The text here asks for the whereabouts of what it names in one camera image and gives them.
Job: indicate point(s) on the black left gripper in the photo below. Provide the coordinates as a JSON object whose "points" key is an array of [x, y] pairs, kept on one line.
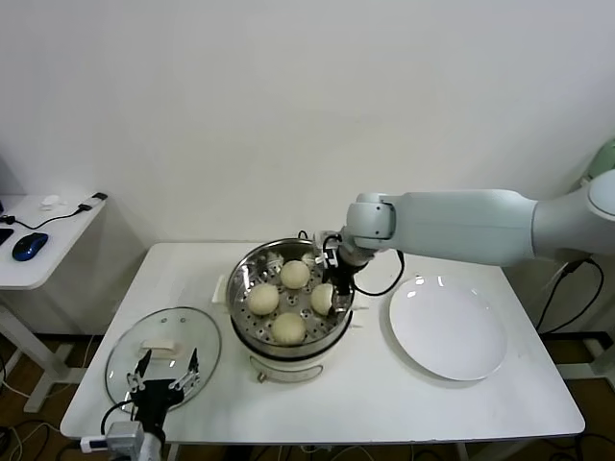
{"points": [[154, 398]]}

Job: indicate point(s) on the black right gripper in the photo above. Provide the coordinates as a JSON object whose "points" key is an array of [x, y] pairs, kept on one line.
{"points": [[340, 274]]}

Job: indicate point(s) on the white steamed baozi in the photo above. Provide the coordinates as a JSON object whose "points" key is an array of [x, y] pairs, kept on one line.
{"points": [[288, 330], [263, 299], [321, 298], [294, 274]]}

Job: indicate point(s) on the round glass pot lid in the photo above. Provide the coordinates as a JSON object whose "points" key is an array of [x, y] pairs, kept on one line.
{"points": [[194, 336]]}

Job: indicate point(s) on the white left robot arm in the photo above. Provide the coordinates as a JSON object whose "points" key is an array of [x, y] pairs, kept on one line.
{"points": [[154, 449]]}

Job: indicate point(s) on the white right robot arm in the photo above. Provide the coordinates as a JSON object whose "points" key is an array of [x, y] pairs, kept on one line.
{"points": [[456, 225]]}

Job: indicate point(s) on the perforated steel steamer basket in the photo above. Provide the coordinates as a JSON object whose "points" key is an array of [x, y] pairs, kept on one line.
{"points": [[250, 274]]}

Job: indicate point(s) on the cream electric cooker base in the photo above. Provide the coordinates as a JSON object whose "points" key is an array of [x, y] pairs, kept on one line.
{"points": [[288, 372]]}

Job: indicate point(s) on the round white plate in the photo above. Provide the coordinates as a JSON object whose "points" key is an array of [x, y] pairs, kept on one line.
{"points": [[447, 326]]}

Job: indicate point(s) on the white side desk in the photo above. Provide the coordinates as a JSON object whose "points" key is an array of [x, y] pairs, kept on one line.
{"points": [[62, 240]]}

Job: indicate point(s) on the blue computer mouse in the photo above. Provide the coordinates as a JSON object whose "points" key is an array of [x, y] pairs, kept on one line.
{"points": [[31, 246]]}

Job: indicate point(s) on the small white crumpled object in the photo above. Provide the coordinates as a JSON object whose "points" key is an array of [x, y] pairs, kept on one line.
{"points": [[52, 202]]}

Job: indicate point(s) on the black keyboard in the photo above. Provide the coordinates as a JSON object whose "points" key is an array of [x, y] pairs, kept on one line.
{"points": [[6, 237]]}

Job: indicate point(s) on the pale green appliance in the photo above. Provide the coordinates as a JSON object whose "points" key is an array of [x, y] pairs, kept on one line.
{"points": [[606, 153]]}

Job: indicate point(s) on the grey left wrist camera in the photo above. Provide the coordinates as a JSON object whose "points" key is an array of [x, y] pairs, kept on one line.
{"points": [[124, 437]]}

